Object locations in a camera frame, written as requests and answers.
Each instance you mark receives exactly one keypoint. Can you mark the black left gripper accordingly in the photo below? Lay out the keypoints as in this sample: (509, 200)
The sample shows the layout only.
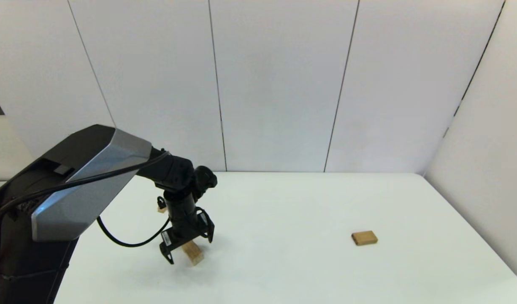
(186, 232)

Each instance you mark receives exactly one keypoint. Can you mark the arched wooden building block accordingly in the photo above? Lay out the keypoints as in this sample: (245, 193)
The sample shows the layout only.
(195, 253)

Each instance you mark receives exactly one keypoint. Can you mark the rectangular wooden building block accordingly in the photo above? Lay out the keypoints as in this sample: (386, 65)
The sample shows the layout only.
(364, 237)

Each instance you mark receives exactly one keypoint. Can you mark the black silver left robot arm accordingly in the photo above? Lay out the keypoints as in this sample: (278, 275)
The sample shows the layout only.
(85, 177)

